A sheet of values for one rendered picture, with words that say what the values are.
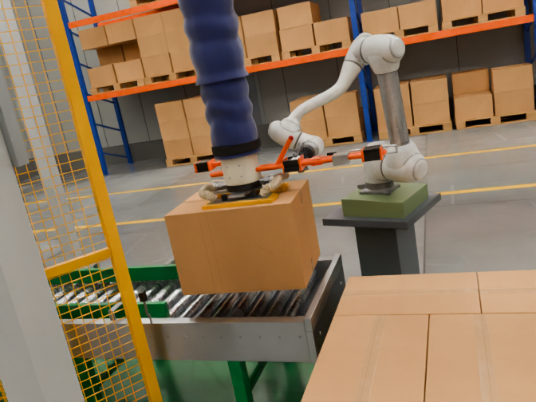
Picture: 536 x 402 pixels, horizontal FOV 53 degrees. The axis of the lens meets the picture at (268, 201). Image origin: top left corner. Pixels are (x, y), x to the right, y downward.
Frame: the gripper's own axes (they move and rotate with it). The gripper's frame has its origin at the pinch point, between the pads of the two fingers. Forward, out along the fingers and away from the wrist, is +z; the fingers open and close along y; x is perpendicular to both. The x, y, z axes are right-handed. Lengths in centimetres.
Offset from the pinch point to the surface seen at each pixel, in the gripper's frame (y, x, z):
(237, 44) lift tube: -55, 16, 2
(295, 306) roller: 64, 9, 12
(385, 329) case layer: 64, -34, 32
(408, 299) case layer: 65, -42, 7
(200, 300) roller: 65, 62, 2
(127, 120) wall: 35, 620, -822
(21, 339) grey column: 22, 64, 109
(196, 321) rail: 59, 48, 33
